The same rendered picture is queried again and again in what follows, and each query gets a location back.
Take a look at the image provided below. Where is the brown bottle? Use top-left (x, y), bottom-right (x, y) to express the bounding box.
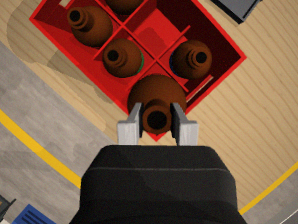
top-left (105, 0), bottom-right (145, 23)
top-left (67, 6), bottom-right (118, 50)
top-left (127, 73), bottom-right (187, 135)
top-left (169, 40), bottom-right (212, 80)
top-left (102, 38), bottom-right (144, 78)

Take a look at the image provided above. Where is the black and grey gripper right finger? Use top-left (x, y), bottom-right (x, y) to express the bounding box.
top-left (170, 103), bottom-right (199, 146)

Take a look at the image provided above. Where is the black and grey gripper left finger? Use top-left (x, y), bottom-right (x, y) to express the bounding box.
top-left (117, 103), bottom-right (144, 145)

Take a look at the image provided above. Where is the red divided crate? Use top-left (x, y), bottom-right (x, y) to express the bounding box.
top-left (29, 0), bottom-right (247, 115)

